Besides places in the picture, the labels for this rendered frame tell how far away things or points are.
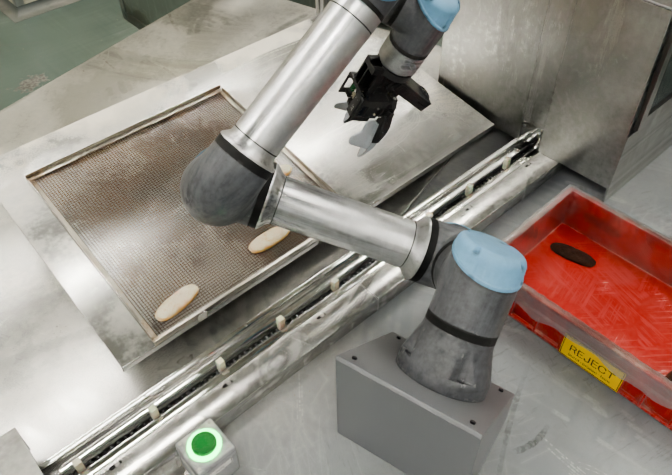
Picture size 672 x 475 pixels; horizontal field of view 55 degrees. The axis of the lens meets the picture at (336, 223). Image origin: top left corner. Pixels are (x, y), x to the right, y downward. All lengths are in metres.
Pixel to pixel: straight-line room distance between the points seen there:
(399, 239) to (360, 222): 0.07
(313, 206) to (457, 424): 0.40
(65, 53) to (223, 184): 3.17
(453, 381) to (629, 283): 0.59
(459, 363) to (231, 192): 0.42
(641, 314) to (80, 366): 1.10
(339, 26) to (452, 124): 0.79
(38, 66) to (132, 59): 1.86
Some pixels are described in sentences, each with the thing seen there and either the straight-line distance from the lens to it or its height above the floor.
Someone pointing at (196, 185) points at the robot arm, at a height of 1.26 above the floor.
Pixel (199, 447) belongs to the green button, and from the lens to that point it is 1.10.
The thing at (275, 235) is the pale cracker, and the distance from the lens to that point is 1.35.
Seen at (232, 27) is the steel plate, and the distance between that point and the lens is 2.27.
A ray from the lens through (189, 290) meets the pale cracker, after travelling 1.28.
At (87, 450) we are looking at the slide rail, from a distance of 1.22.
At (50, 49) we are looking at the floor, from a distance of 4.13.
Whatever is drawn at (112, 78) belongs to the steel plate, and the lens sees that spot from 2.10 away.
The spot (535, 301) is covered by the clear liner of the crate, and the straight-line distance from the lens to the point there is 1.26.
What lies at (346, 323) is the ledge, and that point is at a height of 0.86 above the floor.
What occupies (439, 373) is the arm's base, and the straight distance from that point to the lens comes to 1.00.
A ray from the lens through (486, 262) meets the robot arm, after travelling 0.98.
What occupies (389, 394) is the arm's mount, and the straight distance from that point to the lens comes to 0.98.
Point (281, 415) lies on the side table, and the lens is 1.21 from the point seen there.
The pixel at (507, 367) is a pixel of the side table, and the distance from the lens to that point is 1.29.
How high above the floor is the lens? 1.87
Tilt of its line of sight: 45 degrees down
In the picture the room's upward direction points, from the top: 1 degrees counter-clockwise
